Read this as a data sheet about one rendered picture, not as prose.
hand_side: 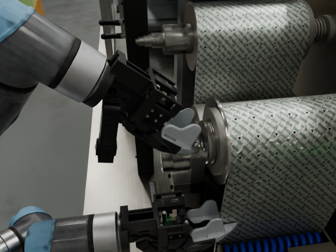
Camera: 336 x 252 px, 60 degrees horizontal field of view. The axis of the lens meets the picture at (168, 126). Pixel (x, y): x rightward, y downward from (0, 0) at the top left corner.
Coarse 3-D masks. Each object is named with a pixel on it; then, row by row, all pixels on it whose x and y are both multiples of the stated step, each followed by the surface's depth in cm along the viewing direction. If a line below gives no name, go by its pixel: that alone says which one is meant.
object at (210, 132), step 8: (200, 120) 50; (208, 120) 48; (208, 128) 47; (200, 136) 51; (208, 136) 46; (200, 144) 51; (208, 144) 46; (216, 144) 46; (200, 152) 51; (208, 152) 46; (216, 152) 46; (208, 160) 47
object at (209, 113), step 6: (210, 108) 48; (204, 114) 52; (210, 114) 48; (216, 114) 46; (216, 120) 45; (216, 126) 45; (216, 132) 45; (216, 138) 45; (222, 138) 44; (222, 144) 44; (222, 150) 44; (216, 156) 46; (222, 156) 44; (216, 162) 47; (222, 162) 45; (210, 168) 51; (216, 168) 47; (222, 168) 46; (216, 174) 48
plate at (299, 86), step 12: (312, 0) 71; (324, 0) 67; (324, 12) 67; (312, 48) 73; (324, 48) 68; (312, 60) 73; (324, 60) 69; (300, 72) 79; (312, 72) 74; (324, 72) 69; (300, 84) 79; (312, 84) 74; (324, 84) 70
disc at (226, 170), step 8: (208, 104) 51; (216, 104) 46; (216, 112) 46; (224, 120) 43; (224, 128) 43; (224, 136) 43; (224, 144) 44; (224, 152) 44; (224, 160) 44; (224, 168) 45; (216, 176) 50; (224, 176) 45
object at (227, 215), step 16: (304, 176) 49; (320, 176) 50; (224, 192) 49; (240, 192) 49; (256, 192) 50; (272, 192) 51; (288, 192) 51; (304, 192) 52; (320, 192) 53; (224, 208) 51; (240, 208) 52; (256, 208) 53; (272, 208) 54; (288, 208) 54; (304, 208) 55; (320, 208) 56; (240, 224) 55; (256, 224) 56; (272, 224) 57; (288, 224) 58; (304, 224) 59; (320, 224) 60; (224, 240) 58; (240, 240) 59
